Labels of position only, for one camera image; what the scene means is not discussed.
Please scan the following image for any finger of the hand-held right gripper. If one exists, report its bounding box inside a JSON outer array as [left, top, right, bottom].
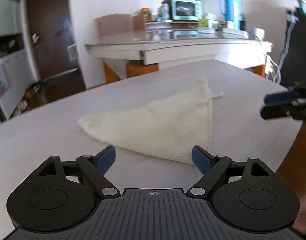
[[264, 81, 306, 106], [260, 99, 306, 122]]

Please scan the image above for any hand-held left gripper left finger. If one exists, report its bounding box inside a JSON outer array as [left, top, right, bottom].
[[35, 145, 121, 199]]

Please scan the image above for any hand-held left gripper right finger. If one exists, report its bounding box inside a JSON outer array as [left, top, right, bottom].
[[187, 145, 273, 199]]

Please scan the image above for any cream towel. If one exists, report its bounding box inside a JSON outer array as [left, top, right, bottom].
[[78, 76, 225, 166]]

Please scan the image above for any person's right forearm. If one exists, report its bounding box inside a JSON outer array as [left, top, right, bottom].
[[275, 122, 306, 233]]

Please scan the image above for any black cabinet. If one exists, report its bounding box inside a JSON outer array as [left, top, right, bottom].
[[279, 7, 306, 86]]

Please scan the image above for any white socket adapter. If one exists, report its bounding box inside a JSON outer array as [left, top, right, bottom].
[[250, 27, 265, 40]]

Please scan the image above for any white power strip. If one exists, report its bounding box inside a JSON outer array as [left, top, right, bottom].
[[221, 27, 250, 38]]

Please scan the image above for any row of shoes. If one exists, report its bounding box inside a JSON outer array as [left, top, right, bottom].
[[15, 79, 44, 113]]

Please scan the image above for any white glass-topped dining table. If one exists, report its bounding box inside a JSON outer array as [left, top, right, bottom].
[[84, 27, 274, 85]]

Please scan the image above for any blue thermos flask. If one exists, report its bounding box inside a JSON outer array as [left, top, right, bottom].
[[218, 0, 244, 30]]

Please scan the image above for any teal toaster oven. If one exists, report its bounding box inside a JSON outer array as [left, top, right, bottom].
[[171, 0, 202, 22]]

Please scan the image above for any cardboard box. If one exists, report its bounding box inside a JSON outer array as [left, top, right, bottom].
[[94, 13, 133, 40]]

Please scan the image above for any dark brown door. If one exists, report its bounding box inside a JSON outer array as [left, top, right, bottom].
[[25, 0, 87, 91]]

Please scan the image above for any wooden desktop shelf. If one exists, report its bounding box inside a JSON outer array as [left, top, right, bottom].
[[131, 14, 200, 31]]

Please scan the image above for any orange-lidded glass jar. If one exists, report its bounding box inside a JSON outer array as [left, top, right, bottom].
[[140, 7, 152, 22]]

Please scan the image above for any white cable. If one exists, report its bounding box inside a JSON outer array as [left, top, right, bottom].
[[262, 52, 281, 83]]

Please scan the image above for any white wall box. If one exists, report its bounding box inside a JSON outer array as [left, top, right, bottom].
[[66, 43, 77, 62]]

